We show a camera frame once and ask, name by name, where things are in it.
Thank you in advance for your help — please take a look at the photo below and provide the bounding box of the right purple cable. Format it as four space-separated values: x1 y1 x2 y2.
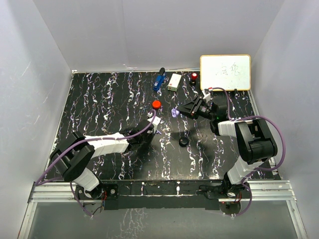
209 86 287 220

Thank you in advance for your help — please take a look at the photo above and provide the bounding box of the white rectangular box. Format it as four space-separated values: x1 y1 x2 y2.
167 73 181 92

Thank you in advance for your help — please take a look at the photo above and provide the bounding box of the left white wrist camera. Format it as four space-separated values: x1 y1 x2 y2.
147 112 161 131

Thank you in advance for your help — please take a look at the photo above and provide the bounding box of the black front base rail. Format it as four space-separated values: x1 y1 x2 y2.
74 179 252 211

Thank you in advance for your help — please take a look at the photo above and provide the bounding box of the orange earbud charging case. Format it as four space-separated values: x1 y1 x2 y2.
152 100 161 110

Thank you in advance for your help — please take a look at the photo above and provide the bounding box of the white whiteboard wooden frame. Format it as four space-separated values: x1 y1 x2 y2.
200 54 251 91

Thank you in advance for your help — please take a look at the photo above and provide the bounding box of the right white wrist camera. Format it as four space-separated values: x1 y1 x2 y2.
202 88 213 103

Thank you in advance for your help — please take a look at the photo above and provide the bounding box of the red emergency stop button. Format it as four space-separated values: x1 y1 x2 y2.
190 72 198 85

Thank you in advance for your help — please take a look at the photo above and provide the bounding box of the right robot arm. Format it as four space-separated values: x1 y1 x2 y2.
176 97 278 198

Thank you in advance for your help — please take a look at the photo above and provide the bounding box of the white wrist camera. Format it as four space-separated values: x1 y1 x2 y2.
147 112 161 131
202 88 213 103

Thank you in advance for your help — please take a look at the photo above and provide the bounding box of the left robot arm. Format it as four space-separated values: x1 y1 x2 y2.
49 125 157 199

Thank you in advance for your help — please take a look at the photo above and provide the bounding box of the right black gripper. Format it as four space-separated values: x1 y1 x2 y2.
177 96 216 120

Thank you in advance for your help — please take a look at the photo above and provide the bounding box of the blue black stapler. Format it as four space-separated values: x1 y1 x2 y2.
153 67 166 91

